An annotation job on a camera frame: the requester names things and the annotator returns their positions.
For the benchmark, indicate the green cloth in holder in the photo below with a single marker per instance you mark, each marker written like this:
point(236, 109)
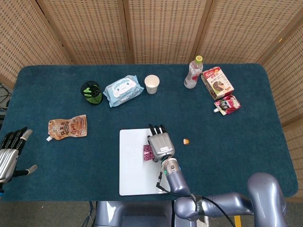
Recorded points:
point(94, 100)

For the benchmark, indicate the black mesh pen holder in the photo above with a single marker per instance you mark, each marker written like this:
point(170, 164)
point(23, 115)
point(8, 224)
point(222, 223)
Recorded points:
point(83, 93)

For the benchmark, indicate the red cookie box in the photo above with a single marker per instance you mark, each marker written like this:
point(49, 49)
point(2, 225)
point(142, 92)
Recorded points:
point(217, 82)

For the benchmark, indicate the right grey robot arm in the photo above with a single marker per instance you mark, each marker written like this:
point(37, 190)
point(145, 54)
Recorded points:
point(262, 191)

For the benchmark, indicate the white rectangular board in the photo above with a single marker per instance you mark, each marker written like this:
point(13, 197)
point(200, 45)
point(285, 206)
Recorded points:
point(132, 170)

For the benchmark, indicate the teal carpet table cover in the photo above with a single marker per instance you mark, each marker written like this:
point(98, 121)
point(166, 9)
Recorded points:
point(71, 165)

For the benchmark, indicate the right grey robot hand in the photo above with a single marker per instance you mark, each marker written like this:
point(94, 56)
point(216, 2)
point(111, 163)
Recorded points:
point(161, 144)

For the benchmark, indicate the white paper cup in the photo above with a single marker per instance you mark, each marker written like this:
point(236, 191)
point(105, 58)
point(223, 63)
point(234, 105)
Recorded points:
point(151, 88)

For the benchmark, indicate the blue wet wipes pack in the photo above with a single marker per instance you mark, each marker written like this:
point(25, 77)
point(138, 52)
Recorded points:
point(123, 91)

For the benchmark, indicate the clear bottle green cap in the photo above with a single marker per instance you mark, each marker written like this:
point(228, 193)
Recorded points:
point(193, 75)

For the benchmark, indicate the woven folding screen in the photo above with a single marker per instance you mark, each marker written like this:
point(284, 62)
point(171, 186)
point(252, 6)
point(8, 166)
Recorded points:
point(94, 30)

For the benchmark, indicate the brown spout pouch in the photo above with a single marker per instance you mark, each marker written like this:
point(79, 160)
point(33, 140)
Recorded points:
point(68, 127)

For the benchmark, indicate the grey robot torso base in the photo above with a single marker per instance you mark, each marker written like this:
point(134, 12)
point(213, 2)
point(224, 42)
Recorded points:
point(113, 215)

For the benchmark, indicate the red spout pouch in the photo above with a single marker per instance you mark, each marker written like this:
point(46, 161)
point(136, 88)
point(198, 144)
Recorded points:
point(228, 105)

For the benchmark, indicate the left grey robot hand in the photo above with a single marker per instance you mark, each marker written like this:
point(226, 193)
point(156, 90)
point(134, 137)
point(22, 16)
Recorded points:
point(7, 158)

